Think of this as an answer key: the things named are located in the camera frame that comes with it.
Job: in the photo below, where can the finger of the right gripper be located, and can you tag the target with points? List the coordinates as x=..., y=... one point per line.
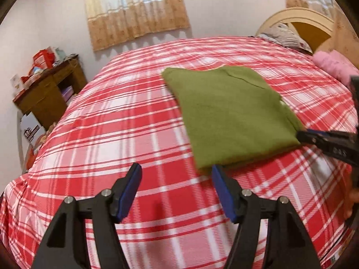
x=337, y=144

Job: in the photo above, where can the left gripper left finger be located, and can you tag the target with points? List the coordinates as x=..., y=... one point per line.
x=64, y=244

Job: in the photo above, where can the green orange cream striped sweater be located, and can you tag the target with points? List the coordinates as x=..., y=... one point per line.
x=232, y=115

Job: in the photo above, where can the person's right hand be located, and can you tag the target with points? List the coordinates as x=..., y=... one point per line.
x=351, y=196

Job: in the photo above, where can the pink folded blanket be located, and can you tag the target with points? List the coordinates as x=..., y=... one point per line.
x=336, y=65

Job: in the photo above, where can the red white plaid bedspread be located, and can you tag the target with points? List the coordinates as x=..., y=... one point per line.
x=126, y=115

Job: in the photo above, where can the cream wooden headboard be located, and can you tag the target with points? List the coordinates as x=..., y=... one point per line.
x=312, y=26

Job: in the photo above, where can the brown wooden desk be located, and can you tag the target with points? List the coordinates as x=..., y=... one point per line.
x=44, y=97

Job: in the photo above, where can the grey patterned pillow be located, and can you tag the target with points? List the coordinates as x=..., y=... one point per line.
x=282, y=35

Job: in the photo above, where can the white greeting card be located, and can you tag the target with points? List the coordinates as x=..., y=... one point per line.
x=17, y=84

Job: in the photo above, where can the red gift box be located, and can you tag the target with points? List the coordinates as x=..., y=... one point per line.
x=44, y=59

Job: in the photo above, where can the beige patterned window curtain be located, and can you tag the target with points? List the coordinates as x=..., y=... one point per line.
x=112, y=22

